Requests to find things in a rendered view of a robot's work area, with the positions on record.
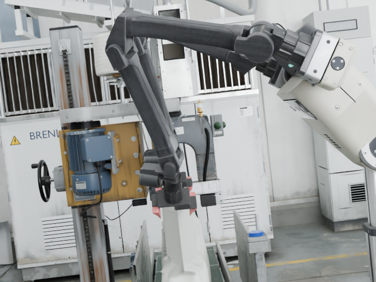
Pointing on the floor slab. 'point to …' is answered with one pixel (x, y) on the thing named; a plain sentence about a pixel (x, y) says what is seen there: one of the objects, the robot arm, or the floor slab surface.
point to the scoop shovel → (5, 244)
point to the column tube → (98, 228)
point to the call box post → (259, 267)
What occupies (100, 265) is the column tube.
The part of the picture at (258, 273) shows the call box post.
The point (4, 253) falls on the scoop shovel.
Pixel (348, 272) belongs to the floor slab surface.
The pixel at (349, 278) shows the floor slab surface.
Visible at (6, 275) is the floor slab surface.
